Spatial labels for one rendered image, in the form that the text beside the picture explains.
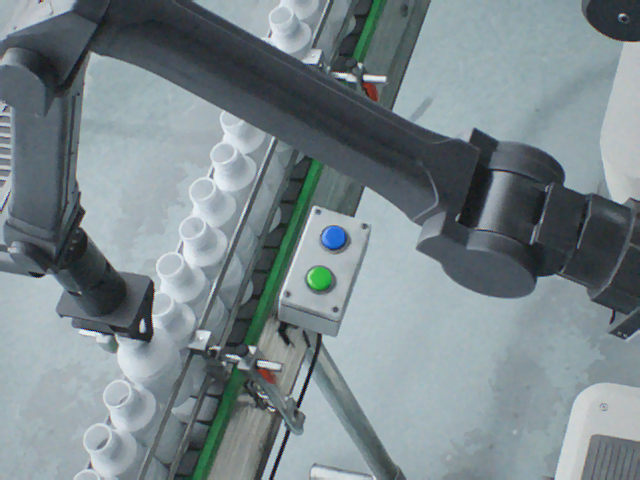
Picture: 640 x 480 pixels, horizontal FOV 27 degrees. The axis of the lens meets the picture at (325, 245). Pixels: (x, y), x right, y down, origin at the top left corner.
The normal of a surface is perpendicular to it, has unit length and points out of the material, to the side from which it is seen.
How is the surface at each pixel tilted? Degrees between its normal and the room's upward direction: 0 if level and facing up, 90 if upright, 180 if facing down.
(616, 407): 0
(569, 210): 30
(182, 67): 89
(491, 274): 91
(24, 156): 89
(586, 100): 0
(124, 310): 1
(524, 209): 39
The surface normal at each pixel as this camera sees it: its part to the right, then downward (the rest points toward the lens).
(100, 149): -0.27, -0.52
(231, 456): 0.92, 0.13
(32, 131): -0.36, 0.83
